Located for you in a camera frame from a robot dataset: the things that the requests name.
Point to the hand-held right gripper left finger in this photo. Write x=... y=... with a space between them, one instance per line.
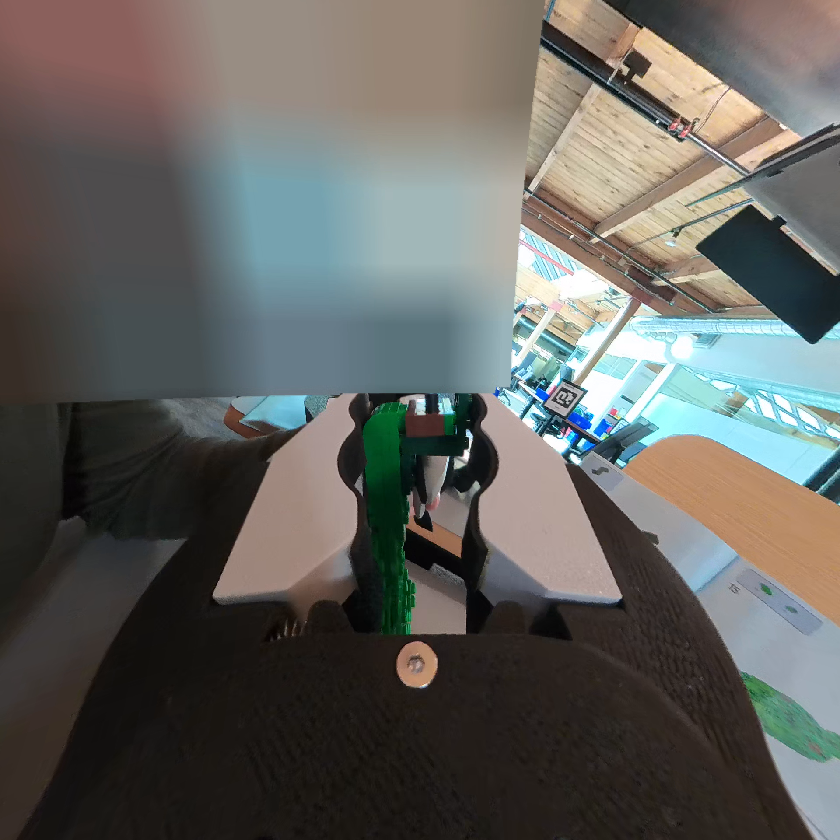
x=289 y=525

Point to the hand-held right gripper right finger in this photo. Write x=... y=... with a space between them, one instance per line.
x=544 y=525

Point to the green brick leaf assembly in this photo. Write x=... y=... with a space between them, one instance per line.
x=384 y=525

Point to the dark green brick piece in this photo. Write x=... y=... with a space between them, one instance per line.
x=433 y=445

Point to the person's left forearm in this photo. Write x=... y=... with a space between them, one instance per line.
x=164 y=459

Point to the black white marker sign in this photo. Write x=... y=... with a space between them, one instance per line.
x=565 y=398

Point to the instruction booklet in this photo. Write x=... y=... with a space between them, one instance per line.
x=722 y=643

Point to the grey light panel black flaps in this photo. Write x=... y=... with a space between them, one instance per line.
x=774 y=275

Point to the metal sprinkler pipe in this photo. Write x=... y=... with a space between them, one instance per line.
x=656 y=111

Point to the silver ventilation duct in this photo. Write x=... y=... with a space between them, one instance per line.
x=709 y=327

